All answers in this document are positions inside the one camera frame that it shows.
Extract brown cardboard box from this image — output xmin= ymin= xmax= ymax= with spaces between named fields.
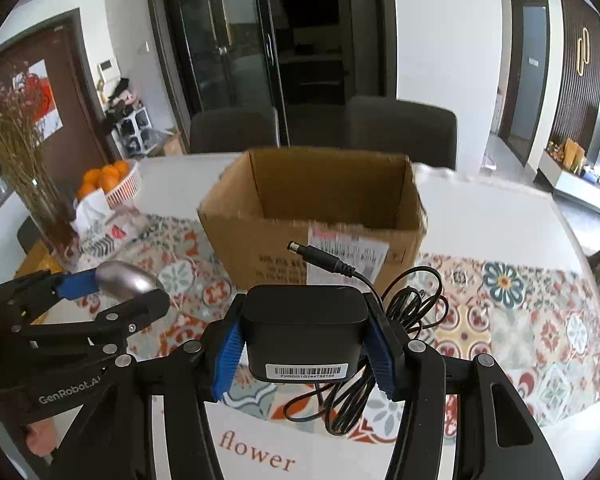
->
xmin=198 ymin=148 xmax=427 ymax=289

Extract glass vase dried flowers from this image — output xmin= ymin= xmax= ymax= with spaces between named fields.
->
xmin=0 ymin=70 xmax=76 ymax=268

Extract left dark dining chair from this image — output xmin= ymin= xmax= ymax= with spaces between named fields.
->
xmin=189 ymin=107 xmax=280 ymax=153

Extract patterned tile table runner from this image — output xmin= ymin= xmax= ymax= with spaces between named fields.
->
xmin=78 ymin=214 xmax=600 ymax=427

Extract white basket of oranges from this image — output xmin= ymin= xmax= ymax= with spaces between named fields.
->
xmin=76 ymin=159 xmax=142 ymax=207

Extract yellow woven box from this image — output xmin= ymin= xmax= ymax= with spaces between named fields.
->
xmin=15 ymin=240 xmax=66 ymax=278

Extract silver egg-shaped object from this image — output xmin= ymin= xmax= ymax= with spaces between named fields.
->
xmin=95 ymin=260 xmax=164 ymax=302

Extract right dark dining chair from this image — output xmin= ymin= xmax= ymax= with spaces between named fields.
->
xmin=346 ymin=96 xmax=457 ymax=170

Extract person's left hand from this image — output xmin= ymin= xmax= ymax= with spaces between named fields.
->
xmin=26 ymin=417 xmax=62 ymax=457

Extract floral fabric tissue pouch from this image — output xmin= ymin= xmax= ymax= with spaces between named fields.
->
xmin=71 ymin=188 xmax=149 ymax=264

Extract white shoe rack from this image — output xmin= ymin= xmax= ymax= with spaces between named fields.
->
xmin=116 ymin=106 xmax=152 ymax=157

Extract black power adapter with cable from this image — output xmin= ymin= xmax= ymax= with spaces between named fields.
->
xmin=240 ymin=242 xmax=450 ymax=437

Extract dark glass door cabinet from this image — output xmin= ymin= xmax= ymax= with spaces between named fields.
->
xmin=148 ymin=0 xmax=396 ymax=153

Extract dark dining chair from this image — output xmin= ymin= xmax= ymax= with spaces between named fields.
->
xmin=189 ymin=107 xmax=280 ymax=153
xmin=346 ymin=96 xmax=457 ymax=170

